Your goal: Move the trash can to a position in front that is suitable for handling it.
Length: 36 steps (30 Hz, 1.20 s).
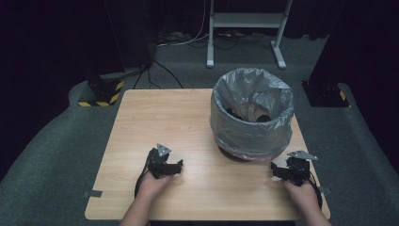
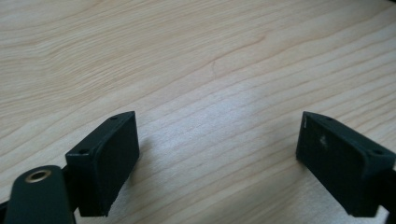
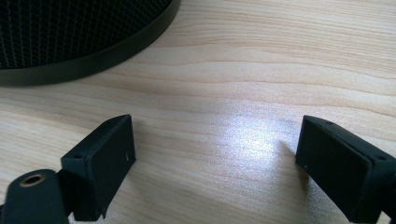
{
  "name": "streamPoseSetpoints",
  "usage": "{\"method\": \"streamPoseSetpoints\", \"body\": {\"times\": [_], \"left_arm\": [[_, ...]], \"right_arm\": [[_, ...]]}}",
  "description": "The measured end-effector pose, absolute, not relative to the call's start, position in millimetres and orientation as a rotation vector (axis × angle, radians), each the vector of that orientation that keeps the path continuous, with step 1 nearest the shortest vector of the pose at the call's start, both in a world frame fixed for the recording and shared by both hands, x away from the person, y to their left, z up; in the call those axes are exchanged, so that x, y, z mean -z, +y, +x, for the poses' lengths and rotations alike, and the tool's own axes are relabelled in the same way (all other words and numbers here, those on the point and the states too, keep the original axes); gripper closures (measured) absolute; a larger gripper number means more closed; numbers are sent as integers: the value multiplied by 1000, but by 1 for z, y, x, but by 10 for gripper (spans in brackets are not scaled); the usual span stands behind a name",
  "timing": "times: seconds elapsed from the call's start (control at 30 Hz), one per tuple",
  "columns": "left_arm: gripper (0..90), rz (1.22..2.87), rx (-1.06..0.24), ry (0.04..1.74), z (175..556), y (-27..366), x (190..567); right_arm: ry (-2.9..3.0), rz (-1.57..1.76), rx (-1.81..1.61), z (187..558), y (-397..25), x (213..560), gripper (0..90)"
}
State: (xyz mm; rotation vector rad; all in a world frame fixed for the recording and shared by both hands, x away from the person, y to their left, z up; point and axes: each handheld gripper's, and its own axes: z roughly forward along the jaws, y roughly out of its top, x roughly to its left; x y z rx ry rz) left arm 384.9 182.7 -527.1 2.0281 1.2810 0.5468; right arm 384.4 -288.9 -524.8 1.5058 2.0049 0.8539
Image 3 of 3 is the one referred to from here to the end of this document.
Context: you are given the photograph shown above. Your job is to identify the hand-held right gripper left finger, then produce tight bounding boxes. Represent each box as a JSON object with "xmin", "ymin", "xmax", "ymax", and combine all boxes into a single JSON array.
[{"xmin": 60, "ymin": 114, "xmax": 137, "ymax": 222}]

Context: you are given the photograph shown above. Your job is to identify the black mesh basket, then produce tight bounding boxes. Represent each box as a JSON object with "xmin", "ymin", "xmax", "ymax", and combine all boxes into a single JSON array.
[{"xmin": 0, "ymin": 0, "xmax": 182, "ymax": 87}]

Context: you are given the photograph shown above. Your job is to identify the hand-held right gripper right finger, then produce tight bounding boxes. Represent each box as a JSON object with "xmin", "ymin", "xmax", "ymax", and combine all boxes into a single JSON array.
[{"xmin": 294, "ymin": 115, "xmax": 396, "ymax": 224}]

